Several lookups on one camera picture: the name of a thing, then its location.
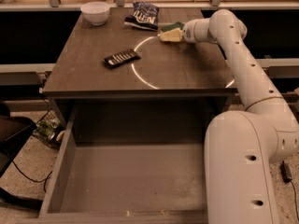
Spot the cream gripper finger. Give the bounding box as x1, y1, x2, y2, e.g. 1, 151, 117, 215
160, 28, 183, 42

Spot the green and yellow sponge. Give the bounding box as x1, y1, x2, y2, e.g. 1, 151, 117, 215
161, 21, 184, 33

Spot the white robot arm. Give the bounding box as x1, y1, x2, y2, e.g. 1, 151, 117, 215
181, 9, 299, 224

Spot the open grey top drawer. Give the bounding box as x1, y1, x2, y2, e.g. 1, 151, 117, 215
22, 101, 209, 224

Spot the blue chip bag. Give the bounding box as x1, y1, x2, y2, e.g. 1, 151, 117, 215
124, 2, 160, 31

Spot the black chocolate bar wrapper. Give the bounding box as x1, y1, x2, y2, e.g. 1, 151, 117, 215
104, 49, 140, 69

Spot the white bowl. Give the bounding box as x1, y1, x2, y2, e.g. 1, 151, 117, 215
80, 2, 110, 25

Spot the black chair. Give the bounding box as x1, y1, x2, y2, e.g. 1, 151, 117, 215
0, 103, 42, 211

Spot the wire basket with cans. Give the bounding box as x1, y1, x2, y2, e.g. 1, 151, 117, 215
33, 110, 65, 149

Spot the black power adapter with cable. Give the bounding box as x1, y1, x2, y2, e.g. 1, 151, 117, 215
279, 161, 299, 221

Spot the black cable on floor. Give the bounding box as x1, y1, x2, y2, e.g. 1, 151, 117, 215
11, 160, 54, 194

